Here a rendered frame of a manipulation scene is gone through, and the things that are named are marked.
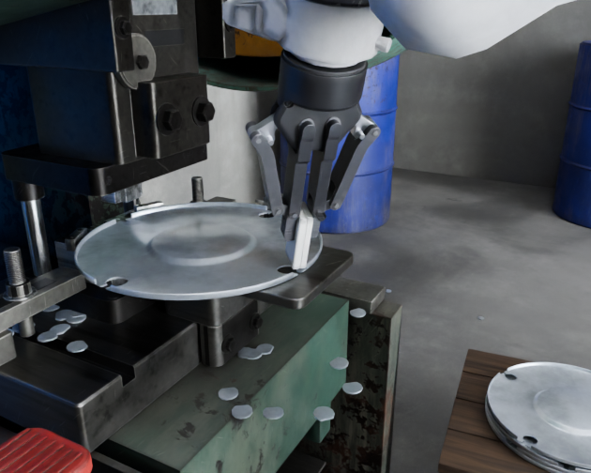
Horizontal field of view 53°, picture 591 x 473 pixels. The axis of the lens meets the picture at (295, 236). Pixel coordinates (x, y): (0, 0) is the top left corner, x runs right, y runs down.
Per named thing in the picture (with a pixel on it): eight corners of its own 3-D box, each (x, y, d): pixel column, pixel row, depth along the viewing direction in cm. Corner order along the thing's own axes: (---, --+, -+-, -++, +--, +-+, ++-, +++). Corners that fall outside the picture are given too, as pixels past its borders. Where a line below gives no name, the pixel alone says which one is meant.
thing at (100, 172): (213, 175, 79) (211, 135, 77) (102, 220, 63) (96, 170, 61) (124, 161, 87) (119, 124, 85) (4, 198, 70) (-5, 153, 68)
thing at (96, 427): (304, 279, 93) (304, 244, 91) (86, 458, 56) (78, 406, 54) (158, 245, 107) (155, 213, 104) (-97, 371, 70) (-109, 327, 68)
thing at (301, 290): (353, 347, 74) (356, 248, 69) (299, 410, 62) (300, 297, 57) (192, 302, 85) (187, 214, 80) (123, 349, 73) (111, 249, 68)
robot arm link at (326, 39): (408, 6, 45) (393, 73, 48) (349, -42, 54) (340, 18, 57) (249, 5, 41) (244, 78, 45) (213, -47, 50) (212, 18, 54)
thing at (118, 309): (218, 264, 84) (217, 244, 83) (115, 326, 68) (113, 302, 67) (132, 243, 91) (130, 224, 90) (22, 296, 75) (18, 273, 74)
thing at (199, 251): (22, 256, 68) (21, 250, 67) (199, 194, 90) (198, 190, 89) (207, 331, 52) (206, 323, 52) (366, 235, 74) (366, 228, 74)
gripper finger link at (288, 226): (300, 202, 59) (271, 204, 58) (295, 240, 62) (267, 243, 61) (295, 192, 60) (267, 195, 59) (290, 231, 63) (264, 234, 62)
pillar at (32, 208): (55, 271, 75) (38, 163, 70) (41, 278, 73) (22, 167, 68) (44, 267, 76) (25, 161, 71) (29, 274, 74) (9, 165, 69)
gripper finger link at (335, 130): (313, 103, 55) (328, 102, 56) (303, 199, 62) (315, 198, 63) (327, 124, 52) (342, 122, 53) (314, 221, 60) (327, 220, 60)
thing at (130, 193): (147, 194, 76) (144, 166, 75) (120, 205, 72) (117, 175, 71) (128, 190, 77) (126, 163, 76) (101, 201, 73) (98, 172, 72)
